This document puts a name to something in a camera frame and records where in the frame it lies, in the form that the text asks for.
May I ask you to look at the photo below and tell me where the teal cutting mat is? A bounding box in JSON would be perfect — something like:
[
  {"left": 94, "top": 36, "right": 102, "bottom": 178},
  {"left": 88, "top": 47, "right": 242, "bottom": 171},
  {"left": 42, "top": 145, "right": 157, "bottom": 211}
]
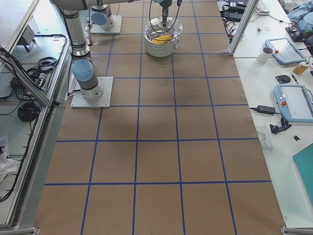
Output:
[{"left": 292, "top": 144, "right": 313, "bottom": 200}]

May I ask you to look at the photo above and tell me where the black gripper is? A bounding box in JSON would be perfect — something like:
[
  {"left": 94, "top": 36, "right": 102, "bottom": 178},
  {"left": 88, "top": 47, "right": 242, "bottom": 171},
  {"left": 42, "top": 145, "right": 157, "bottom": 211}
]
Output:
[{"left": 159, "top": 0, "right": 172, "bottom": 27}]

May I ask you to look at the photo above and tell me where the white mug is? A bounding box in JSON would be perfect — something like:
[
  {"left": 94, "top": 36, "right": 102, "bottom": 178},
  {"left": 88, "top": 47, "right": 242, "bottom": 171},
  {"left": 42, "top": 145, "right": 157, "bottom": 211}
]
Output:
[{"left": 256, "top": 47, "right": 273, "bottom": 64}]

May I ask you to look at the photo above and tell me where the glass pot lid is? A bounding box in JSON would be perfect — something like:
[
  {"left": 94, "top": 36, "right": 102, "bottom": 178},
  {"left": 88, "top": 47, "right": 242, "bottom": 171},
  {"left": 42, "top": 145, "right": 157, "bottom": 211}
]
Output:
[{"left": 144, "top": 15, "right": 184, "bottom": 41}]

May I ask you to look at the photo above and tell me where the blue teach pendant near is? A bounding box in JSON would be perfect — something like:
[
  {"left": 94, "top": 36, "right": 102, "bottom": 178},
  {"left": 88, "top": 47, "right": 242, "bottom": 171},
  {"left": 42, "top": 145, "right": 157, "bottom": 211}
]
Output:
[{"left": 274, "top": 84, "right": 313, "bottom": 123}]

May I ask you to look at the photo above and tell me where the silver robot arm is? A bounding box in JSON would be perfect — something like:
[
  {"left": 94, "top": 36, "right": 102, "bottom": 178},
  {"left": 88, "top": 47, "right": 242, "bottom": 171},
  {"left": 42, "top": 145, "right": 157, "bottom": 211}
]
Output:
[
  {"left": 90, "top": 4, "right": 115, "bottom": 30},
  {"left": 52, "top": 0, "right": 124, "bottom": 99}
]

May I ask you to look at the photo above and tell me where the blue teach pendant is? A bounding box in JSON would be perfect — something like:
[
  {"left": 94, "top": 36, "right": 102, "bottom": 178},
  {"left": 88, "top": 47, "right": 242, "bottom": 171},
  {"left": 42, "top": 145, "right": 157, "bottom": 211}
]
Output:
[
  {"left": 274, "top": 84, "right": 313, "bottom": 123},
  {"left": 265, "top": 38, "right": 306, "bottom": 64}
]

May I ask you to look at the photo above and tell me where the yellow corn cob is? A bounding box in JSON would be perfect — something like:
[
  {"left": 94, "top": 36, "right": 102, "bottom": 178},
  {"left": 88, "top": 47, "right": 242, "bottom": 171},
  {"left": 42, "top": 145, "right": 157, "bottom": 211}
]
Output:
[{"left": 152, "top": 35, "right": 173, "bottom": 44}]

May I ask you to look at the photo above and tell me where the blue teach pendant far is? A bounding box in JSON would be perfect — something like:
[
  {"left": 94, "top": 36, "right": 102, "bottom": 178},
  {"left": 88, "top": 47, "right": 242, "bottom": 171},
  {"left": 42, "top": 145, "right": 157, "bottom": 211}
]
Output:
[{"left": 265, "top": 38, "right": 306, "bottom": 64}]

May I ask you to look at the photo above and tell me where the black power adapter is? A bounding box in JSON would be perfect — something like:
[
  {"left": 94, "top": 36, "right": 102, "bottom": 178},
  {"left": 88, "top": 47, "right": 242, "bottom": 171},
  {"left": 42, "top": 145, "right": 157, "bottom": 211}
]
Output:
[{"left": 250, "top": 105, "right": 279, "bottom": 115}]

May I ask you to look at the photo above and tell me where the pale green electric pot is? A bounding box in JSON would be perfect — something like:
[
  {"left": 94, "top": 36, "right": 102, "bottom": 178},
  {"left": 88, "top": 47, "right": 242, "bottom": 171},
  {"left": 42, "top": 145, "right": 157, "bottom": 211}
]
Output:
[{"left": 144, "top": 27, "right": 179, "bottom": 57}]

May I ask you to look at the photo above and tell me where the black coiled cable bundle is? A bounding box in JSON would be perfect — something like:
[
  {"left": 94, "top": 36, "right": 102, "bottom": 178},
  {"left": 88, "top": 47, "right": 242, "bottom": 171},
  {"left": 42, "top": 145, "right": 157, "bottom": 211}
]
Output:
[{"left": 17, "top": 101, "right": 41, "bottom": 122}]

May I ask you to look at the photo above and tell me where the aluminium frame post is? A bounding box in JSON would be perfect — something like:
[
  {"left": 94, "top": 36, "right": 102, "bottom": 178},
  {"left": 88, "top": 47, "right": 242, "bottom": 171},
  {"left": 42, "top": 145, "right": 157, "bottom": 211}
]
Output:
[{"left": 228, "top": 0, "right": 258, "bottom": 56}]

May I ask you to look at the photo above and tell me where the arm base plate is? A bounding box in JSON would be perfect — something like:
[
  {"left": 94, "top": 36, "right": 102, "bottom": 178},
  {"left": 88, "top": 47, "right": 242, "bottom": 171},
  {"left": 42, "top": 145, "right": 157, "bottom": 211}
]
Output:
[
  {"left": 90, "top": 14, "right": 122, "bottom": 34},
  {"left": 70, "top": 77, "right": 113, "bottom": 108}
]

